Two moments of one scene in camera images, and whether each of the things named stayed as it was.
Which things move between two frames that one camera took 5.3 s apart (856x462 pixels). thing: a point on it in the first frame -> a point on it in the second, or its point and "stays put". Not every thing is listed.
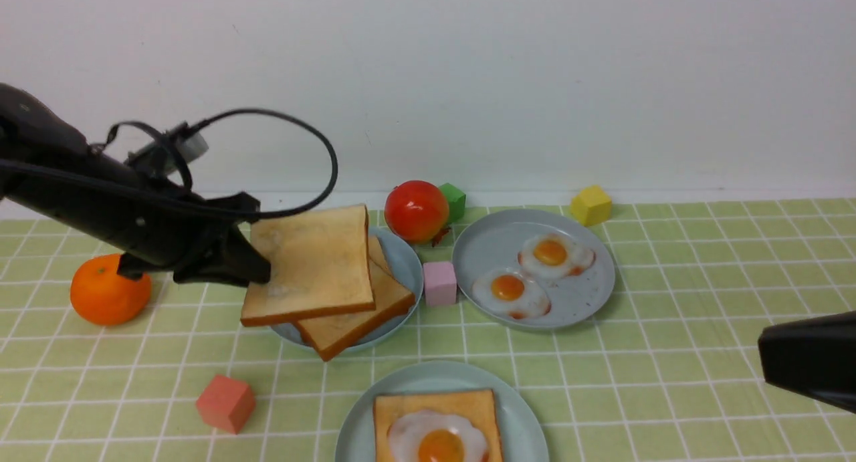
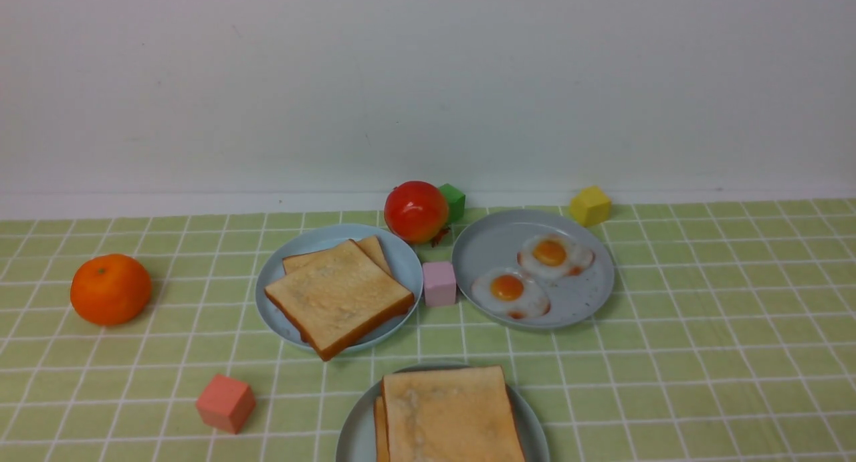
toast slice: [320, 265] -> [464, 414]
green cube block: [457, 201] stays put
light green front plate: [523, 437] stays put
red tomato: [416, 210] stays put
